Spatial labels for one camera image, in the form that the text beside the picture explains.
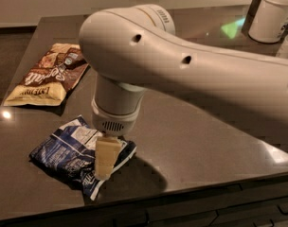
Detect dark cabinet drawers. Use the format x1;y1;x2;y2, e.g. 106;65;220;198
0;175;288;227

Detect brown chip bag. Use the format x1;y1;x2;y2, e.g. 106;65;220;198
4;44;88;106

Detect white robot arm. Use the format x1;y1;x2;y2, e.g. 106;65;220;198
79;5;288;151

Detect white cylindrical container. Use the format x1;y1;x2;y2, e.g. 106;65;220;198
248;0;288;44

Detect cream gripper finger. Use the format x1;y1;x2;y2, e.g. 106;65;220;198
95;137;122;180

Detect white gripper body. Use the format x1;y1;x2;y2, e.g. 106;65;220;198
92;99;140;137

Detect blue chip bag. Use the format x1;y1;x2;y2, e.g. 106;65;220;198
28;114;137;201

